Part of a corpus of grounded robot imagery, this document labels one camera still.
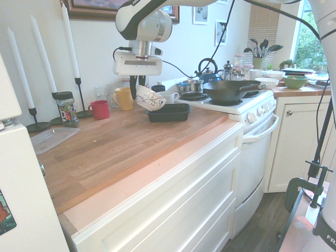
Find large white mug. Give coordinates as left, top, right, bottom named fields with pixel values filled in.
left=157, top=91, right=180, bottom=104

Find small spice bottles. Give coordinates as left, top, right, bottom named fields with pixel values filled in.
left=232, top=68, right=248, bottom=81

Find white cupboard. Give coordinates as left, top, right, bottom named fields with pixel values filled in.
left=267, top=95, right=332, bottom=194

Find wooden window blind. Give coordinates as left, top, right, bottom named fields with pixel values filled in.
left=247, top=3, right=281, bottom=60

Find green metal clamp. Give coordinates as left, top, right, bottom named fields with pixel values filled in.
left=284, top=159, right=334, bottom=214

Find spice jar black lid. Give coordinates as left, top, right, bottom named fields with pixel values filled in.
left=55, top=91, right=80, bottom=128

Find black stand pole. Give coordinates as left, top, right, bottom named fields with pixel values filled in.
left=308, top=101, right=333, bottom=180

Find blue kettle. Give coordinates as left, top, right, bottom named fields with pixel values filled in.
left=194, top=57, right=224, bottom=83

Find white bowl black swirl pattern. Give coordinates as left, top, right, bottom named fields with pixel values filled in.
left=134, top=84, right=167, bottom=112

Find glass french press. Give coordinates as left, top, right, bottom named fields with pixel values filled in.
left=217, top=60, right=235, bottom=82

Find framed painting dark frame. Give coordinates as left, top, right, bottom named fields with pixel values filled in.
left=68, top=0, right=181, bottom=25

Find succulent plant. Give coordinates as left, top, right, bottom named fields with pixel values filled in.
left=278, top=58, right=295, bottom=70

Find utensil crock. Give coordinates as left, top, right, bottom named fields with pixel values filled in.
left=252, top=57, right=266, bottom=70

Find black wok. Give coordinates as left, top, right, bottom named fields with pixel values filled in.
left=202, top=79, right=268, bottom=103

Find thick black cable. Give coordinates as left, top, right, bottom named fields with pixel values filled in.
left=243, top=0, right=321, bottom=40

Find dark plates stack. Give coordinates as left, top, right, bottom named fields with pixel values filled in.
left=281, top=67, right=316, bottom=78

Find medium white taper candle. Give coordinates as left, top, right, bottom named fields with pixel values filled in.
left=29, top=14, right=58, bottom=94

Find white drawer cabinet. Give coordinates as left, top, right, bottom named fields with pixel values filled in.
left=59, top=121, right=245, bottom=252

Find white electric stove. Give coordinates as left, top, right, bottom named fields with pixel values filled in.
left=174, top=76, right=280, bottom=240

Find clear drinking glass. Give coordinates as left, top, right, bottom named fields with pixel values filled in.
left=106, top=82, right=123, bottom=109
left=93, top=85, right=111, bottom=109

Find steel pot with lid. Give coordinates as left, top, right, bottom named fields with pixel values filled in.
left=176, top=79, right=205, bottom=95

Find tall white taper candle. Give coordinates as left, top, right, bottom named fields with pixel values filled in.
left=60, top=2, right=81, bottom=79

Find black plastic tray box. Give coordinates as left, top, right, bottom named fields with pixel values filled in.
left=144, top=102, right=193, bottom=123

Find clear plastic container lid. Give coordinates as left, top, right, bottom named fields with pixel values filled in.
left=29, top=127, right=81, bottom=156

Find colourful fridge magnet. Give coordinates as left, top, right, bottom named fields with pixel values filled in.
left=0, top=188, right=17, bottom=236

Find short white taper candle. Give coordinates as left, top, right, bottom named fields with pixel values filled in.
left=6, top=26, right=36, bottom=110

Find green bowl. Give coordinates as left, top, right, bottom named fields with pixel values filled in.
left=282, top=75, right=309, bottom=90

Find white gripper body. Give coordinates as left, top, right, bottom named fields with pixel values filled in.
left=112, top=50, right=163, bottom=77

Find red mug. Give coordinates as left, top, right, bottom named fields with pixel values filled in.
left=87, top=100, right=111, bottom=120

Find unframed wall photo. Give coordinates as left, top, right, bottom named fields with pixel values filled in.
left=192, top=5, right=209, bottom=26
left=215, top=18, right=229, bottom=47

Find yellow mug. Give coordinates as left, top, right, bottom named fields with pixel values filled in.
left=111, top=87, right=135, bottom=111

